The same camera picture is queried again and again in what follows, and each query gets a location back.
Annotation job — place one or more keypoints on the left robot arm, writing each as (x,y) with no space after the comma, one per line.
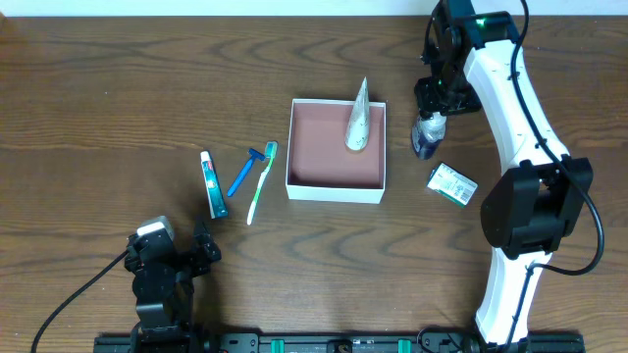
(163,282)

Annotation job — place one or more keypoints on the clear pump soap bottle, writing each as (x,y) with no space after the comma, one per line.
(427,134)

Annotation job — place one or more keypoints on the green white toothpaste tube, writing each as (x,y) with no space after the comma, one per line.
(217,205)

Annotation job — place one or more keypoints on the green white toothbrush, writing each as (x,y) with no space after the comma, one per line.
(270,153)

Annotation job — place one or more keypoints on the blue disposable razor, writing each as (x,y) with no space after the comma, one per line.
(254,156)

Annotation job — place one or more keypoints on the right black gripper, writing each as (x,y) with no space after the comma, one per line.
(443,103)

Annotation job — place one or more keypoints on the green white soap bar pack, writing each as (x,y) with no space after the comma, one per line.
(452,185)

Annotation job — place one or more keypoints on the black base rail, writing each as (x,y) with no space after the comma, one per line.
(338,344)

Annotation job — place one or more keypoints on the white floral lotion tube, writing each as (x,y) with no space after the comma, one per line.
(358,126)

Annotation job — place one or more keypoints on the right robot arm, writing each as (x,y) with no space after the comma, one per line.
(477,64)

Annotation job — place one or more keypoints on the white cardboard box, pink interior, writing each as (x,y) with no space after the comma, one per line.
(319,165)

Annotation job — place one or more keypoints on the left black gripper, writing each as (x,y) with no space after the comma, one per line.
(175,258)

